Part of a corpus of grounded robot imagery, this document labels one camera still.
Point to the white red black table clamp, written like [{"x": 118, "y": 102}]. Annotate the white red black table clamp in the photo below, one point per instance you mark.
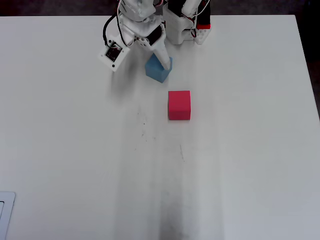
[{"x": 203, "y": 35}]

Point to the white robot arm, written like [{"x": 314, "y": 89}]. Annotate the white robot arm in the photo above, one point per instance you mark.
[{"x": 136, "y": 10}]

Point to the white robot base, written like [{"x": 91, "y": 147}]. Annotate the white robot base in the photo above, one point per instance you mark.
[{"x": 175, "y": 27}]

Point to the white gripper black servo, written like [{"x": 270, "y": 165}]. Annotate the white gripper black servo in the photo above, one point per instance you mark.
[{"x": 156, "y": 37}]

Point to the red foam cube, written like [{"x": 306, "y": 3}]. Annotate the red foam cube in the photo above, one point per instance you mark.
[{"x": 179, "y": 105}]

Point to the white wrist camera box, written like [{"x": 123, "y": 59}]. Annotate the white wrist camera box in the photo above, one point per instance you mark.
[{"x": 112, "y": 53}]

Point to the silver laptop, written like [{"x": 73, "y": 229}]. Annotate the silver laptop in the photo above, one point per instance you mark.
[{"x": 6, "y": 212}]

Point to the blue foam cube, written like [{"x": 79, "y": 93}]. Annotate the blue foam cube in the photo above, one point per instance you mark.
[{"x": 156, "y": 72}]

